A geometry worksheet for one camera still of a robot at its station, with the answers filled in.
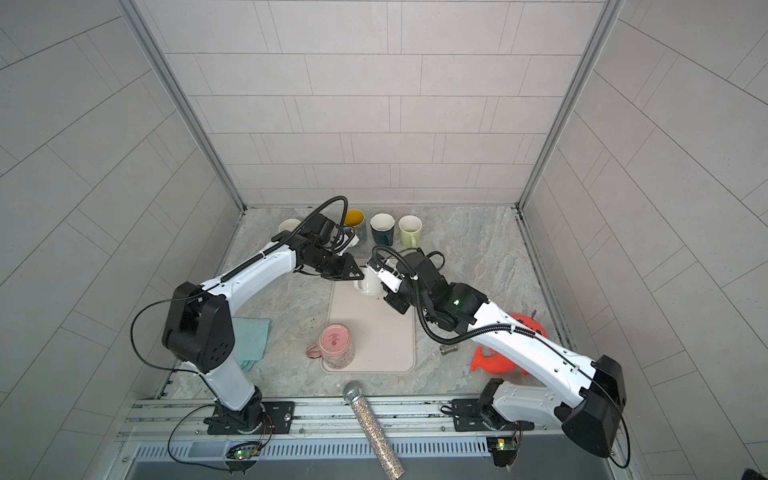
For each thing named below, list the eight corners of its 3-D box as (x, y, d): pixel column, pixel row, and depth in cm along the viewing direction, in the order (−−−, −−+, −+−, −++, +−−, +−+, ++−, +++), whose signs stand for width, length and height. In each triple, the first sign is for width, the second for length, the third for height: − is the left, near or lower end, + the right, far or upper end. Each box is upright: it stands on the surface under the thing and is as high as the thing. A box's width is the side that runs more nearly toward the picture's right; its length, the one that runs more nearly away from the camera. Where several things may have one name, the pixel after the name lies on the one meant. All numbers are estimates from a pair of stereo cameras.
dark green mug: (371, 250, 105) (369, 233, 97) (372, 230, 111) (371, 212, 103) (394, 250, 105) (393, 233, 97) (394, 230, 111) (394, 212, 103)
